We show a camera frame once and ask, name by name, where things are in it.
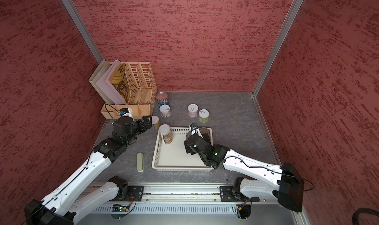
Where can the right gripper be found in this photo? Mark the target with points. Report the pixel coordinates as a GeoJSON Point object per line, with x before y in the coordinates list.
{"type": "Point", "coordinates": [189, 148]}

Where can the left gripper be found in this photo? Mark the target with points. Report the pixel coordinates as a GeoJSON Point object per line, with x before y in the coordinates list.
{"type": "Point", "coordinates": [148, 124]}

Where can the dark can brown lid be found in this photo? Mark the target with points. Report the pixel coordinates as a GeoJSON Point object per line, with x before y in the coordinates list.
{"type": "Point", "coordinates": [204, 131]}

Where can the tall yellow blue can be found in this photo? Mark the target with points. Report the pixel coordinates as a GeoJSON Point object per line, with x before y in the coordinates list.
{"type": "Point", "coordinates": [166, 133]}

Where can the white plastic basket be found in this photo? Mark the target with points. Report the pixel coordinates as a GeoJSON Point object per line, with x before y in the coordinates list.
{"type": "Point", "coordinates": [173, 157]}

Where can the blue can pink lid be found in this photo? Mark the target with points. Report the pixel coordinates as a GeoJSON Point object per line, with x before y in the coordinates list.
{"type": "Point", "coordinates": [162, 98]}
{"type": "Point", "coordinates": [189, 134]}

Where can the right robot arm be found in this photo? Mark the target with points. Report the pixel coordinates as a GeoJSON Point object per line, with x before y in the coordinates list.
{"type": "Point", "coordinates": [285, 182]}

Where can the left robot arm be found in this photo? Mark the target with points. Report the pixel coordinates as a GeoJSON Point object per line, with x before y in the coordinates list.
{"type": "Point", "coordinates": [64, 206]}

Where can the yellow can white lid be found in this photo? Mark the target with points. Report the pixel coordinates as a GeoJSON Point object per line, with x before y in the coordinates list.
{"type": "Point", "coordinates": [155, 122]}

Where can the small pink white can left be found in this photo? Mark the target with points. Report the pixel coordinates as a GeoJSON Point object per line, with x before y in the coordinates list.
{"type": "Point", "coordinates": [165, 110]}

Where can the small green can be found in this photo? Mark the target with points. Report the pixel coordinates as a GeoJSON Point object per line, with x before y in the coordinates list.
{"type": "Point", "coordinates": [203, 115]}

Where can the olive pencil case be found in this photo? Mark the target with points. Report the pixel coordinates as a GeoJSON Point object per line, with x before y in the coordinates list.
{"type": "Point", "coordinates": [140, 162]}

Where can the lilac folder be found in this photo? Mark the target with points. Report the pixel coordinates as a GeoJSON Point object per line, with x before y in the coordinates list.
{"type": "Point", "coordinates": [99, 81]}

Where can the beige desk file organizer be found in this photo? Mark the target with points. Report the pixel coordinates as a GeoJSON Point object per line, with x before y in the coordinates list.
{"type": "Point", "coordinates": [143, 91]}

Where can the yellow patterned book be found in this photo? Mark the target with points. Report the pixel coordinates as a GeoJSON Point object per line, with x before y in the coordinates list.
{"type": "Point", "coordinates": [118, 80]}

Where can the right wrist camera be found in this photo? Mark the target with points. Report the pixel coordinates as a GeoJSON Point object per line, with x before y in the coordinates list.
{"type": "Point", "coordinates": [194, 129]}

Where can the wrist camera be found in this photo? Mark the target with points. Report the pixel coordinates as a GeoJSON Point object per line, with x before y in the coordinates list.
{"type": "Point", "coordinates": [194, 129]}
{"type": "Point", "coordinates": [126, 112]}

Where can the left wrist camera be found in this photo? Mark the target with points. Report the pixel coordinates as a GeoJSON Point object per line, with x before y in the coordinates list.
{"type": "Point", "coordinates": [126, 112]}

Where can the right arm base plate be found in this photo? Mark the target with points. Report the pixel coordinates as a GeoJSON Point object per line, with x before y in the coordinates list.
{"type": "Point", "coordinates": [227, 195]}

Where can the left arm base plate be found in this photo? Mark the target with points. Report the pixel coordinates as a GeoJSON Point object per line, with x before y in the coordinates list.
{"type": "Point", "coordinates": [134, 193]}

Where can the aluminium front rail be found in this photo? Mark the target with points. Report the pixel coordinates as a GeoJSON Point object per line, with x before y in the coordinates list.
{"type": "Point", "coordinates": [206, 193]}

